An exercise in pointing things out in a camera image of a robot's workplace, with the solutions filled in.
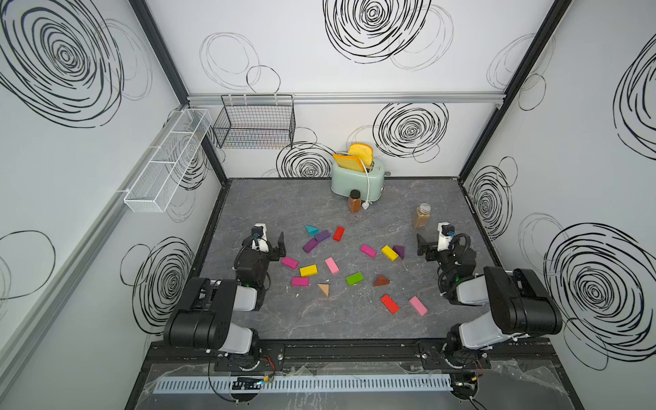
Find teal triangle block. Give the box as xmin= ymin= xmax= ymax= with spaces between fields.
xmin=307 ymin=225 xmax=320 ymax=237

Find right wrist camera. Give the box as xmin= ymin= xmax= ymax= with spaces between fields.
xmin=437 ymin=222 xmax=455 ymax=251

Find brown spice bottle black cap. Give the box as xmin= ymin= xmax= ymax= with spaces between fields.
xmin=348 ymin=190 xmax=361 ymax=213

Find glass jar tan spice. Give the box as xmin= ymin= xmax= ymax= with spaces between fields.
xmin=413 ymin=203 xmax=432 ymax=229

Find brown triangle block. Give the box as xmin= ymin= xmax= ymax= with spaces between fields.
xmin=373 ymin=275 xmax=391 ymax=287

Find magenta block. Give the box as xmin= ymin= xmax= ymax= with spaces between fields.
xmin=291 ymin=277 xmax=310 ymax=287
xmin=281 ymin=257 xmax=299 ymax=269
xmin=360 ymin=244 xmax=377 ymax=258

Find yellow block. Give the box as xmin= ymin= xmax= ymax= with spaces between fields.
xmin=299 ymin=265 xmax=319 ymax=278
xmin=381 ymin=245 xmax=399 ymax=261

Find dark purple block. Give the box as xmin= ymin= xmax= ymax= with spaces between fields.
xmin=302 ymin=238 xmax=319 ymax=254

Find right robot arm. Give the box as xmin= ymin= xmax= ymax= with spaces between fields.
xmin=417 ymin=233 xmax=563 ymax=367

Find black wire basket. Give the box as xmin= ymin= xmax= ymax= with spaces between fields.
xmin=213 ymin=94 xmax=296 ymax=150

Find green block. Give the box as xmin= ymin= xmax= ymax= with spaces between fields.
xmin=346 ymin=273 xmax=364 ymax=286

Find red block near toaster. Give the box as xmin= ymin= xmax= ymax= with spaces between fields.
xmin=333 ymin=227 xmax=345 ymax=242

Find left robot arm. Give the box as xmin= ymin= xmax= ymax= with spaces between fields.
xmin=163 ymin=224 xmax=286 ymax=359

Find white toaster power cable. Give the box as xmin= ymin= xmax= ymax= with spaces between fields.
xmin=356 ymin=156 xmax=373 ymax=211

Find light pink block front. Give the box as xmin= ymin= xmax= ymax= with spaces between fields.
xmin=409 ymin=297 xmax=428 ymax=316

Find grey slotted cable duct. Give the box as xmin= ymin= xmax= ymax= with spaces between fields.
xmin=153 ymin=374 xmax=453 ymax=395

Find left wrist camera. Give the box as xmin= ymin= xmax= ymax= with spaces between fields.
xmin=251 ymin=223 xmax=270 ymax=253

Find front toast slice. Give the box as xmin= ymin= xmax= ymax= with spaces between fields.
xmin=333 ymin=154 xmax=367 ymax=173

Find white wire shelf basket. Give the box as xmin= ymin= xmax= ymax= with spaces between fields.
xmin=124 ymin=108 xmax=212 ymax=213

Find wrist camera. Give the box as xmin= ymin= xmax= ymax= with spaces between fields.
xmin=437 ymin=222 xmax=455 ymax=251
xmin=251 ymin=223 xmax=270 ymax=253

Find light pink block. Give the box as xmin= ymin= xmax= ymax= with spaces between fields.
xmin=409 ymin=297 xmax=428 ymax=316
xmin=325 ymin=257 xmax=339 ymax=274

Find purple triangle block right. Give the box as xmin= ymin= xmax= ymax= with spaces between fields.
xmin=392 ymin=245 xmax=405 ymax=260

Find tan wooden triangle block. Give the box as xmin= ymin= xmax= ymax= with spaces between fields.
xmin=318 ymin=284 xmax=330 ymax=297

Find black mounting rail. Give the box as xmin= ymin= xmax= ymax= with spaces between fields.
xmin=142 ymin=338 xmax=555 ymax=372

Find violet purple block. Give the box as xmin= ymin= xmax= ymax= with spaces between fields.
xmin=314 ymin=230 xmax=331 ymax=243

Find red block front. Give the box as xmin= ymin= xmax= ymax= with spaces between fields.
xmin=380 ymin=295 xmax=400 ymax=314

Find toast slice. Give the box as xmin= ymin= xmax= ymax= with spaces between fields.
xmin=333 ymin=154 xmax=367 ymax=173
xmin=348 ymin=143 xmax=373 ymax=167

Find mint green toaster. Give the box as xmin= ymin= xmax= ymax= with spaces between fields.
xmin=331 ymin=160 xmax=386 ymax=203

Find rear toast slice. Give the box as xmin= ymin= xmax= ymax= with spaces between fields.
xmin=348 ymin=143 xmax=373 ymax=167

